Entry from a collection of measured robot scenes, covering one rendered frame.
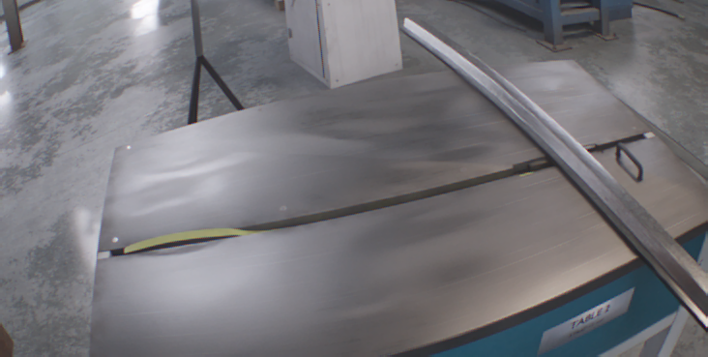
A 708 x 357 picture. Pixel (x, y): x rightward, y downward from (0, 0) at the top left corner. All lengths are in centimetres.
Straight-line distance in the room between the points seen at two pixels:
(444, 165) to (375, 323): 28
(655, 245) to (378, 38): 228
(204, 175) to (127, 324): 32
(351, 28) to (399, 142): 187
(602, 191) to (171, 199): 58
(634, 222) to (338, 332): 37
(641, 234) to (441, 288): 27
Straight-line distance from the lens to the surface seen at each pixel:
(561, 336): 71
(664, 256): 69
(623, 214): 74
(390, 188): 80
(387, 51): 286
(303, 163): 87
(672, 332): 99
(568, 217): 75
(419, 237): 72
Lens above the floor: 118
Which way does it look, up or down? 32 degrees down
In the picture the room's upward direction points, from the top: 6 degrees counter-clockwise
